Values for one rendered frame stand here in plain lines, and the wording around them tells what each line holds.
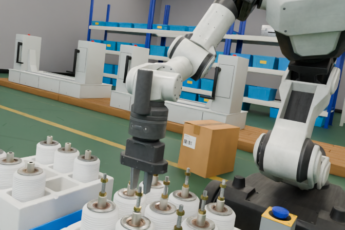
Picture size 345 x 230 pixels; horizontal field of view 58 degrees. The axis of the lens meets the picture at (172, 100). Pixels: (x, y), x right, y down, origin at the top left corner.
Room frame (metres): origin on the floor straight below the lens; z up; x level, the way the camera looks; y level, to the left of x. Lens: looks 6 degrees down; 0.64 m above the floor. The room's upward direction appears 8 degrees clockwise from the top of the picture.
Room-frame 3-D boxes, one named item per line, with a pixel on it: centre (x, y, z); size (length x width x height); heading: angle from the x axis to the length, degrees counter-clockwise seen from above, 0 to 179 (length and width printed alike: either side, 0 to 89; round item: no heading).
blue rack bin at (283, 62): (5.34, -1.94, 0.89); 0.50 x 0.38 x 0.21; 146
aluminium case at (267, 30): (5.51, -1.60, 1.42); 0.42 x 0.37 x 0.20; 145
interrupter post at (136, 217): (0.73, 0.05, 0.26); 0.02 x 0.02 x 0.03
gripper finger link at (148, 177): (0.72, 0.03, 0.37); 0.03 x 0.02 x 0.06; 154
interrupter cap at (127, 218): (0.73, 0.05, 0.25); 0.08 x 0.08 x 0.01
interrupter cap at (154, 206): (0.83, -0.01, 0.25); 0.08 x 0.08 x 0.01
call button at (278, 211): (0.74, -0.30, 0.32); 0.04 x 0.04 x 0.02
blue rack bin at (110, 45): (7.49, 1.49, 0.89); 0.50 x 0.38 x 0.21; 149
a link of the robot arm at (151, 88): (0.71, 0.05, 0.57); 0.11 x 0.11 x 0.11; 72
